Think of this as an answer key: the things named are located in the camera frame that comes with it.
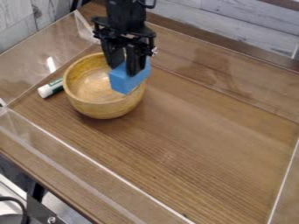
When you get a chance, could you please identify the black cable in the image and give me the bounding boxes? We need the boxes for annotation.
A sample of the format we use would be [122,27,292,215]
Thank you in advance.
[0,196,28,224]

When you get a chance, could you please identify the clear acrylic corner bracket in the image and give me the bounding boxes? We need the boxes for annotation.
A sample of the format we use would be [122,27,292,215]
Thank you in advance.
[73,10,100,45]

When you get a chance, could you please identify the blue foam block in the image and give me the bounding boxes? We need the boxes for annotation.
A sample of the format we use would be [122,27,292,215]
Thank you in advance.
[108,59,151,95]

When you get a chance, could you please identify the black metal table leg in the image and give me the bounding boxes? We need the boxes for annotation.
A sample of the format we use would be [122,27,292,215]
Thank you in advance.
[32,183,45,202]

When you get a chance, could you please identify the brown wooden bowl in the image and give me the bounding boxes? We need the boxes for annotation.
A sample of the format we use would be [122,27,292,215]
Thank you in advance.
[62,52,145,119]

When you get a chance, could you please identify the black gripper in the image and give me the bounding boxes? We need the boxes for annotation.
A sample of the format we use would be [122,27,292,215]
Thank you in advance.
[90,0,156,77]

